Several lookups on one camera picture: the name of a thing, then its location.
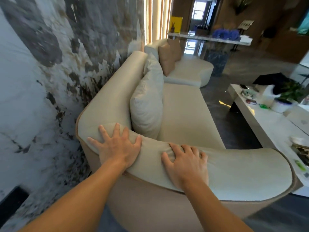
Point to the person's right thumb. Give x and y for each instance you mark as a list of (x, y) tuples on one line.
[(166, 160)]

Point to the reed diffuser bottle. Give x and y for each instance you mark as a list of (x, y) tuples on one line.
[(172, 27)]

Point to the small red packet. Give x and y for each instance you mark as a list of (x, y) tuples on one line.
[(251, 101)]

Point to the black cloth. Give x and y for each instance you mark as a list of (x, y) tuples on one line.
[(270, 79)]

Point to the person's left hand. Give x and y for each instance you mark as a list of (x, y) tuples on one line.
[(118, 149)]

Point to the person's right forearm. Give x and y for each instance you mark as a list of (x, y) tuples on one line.
[(212, 210)]

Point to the blue flower bunch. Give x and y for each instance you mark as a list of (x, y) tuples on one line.
[(225, 34)]

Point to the green lighter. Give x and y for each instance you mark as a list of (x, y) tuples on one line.
[(300, 165)]

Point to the glass ashtray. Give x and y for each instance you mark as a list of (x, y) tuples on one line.
[(248, 93)]

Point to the white paper stack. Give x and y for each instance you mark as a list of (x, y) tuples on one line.
[(245, 39)]

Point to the large cream cushion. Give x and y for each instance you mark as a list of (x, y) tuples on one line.
[(147, 106)]

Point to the small green wrapper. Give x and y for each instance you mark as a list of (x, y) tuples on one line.
[(264, 106)]

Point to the window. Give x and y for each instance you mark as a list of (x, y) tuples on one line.
[(199, 10)]

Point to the white tissue box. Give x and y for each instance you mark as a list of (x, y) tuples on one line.
[(266, 95)]

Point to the white coffee table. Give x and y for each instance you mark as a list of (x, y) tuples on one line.
[(270, 123)]

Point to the teal wall picture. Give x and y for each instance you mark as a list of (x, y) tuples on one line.
[(303, 26)]

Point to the person's right little finger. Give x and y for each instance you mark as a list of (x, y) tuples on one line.
[(204, 158)]

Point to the tray with papers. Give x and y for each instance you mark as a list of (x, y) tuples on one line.
[(300, 148)]

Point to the wall plant decoration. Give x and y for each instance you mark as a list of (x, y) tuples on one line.
[(241, 4)]

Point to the green plant in white pot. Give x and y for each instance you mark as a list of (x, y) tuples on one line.
[(286, 96)]

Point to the cream fabric sofa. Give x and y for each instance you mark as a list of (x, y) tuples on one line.
[(188, 113)]

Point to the person's left middle finger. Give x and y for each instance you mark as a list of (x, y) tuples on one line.
[(117, 131)]

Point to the tan cushion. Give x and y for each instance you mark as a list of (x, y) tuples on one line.
[(175, 49), (166, 59)]

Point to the small cream cushion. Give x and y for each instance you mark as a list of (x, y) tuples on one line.
[(151, 65)]

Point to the yellow picture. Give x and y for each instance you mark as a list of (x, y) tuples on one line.
[(177, 24)]

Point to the person's right hand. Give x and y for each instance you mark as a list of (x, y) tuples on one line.
[(187, 167)]

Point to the person's left forearm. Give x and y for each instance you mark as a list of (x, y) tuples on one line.
[(79, 200)]

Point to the person's left little finger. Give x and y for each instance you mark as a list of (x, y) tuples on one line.
[(94, 142)]

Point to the sign on stand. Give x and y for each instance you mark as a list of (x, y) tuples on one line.
[(245, 24)]

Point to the marble console table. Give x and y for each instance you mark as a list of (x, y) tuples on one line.
[(217, 42)]

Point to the person's left thumb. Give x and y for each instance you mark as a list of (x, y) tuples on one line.
[(138, 143)]

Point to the person's right middle finger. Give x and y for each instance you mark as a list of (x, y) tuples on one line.
[(187, 150)]

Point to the black wall panel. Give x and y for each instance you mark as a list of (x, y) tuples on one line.
[(12, 206)]

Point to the vertical wooden slats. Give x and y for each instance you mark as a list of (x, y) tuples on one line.
[(158, 19)]

